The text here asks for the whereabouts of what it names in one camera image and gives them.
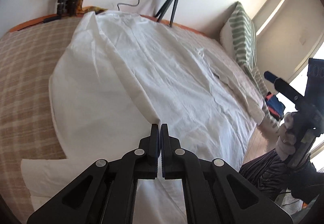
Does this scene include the orange blue folded clothes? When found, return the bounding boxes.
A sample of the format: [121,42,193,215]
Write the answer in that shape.
[265,92,286,121]

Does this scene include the green patterned white pillow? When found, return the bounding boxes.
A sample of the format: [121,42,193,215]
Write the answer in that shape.
[219,1,282,136]

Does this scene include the right hand white glove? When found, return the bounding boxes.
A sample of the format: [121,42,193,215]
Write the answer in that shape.
[275,112,297,161]

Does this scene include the dark striped trousers leg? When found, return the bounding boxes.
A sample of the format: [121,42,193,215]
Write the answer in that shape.
[239,149,290,201]

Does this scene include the black mini tripod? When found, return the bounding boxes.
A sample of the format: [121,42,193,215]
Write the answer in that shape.
[154,0,179,27]

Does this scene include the white long-sleeve shirt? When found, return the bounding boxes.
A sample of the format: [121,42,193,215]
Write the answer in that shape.
[21,12,264,210]

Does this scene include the plaid beige bed blanket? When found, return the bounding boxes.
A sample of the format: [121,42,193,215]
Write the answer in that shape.
[0,18,266,224]

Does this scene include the orange floral bed sheet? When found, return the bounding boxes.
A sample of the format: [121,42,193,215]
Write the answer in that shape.
[8,14,207,37]

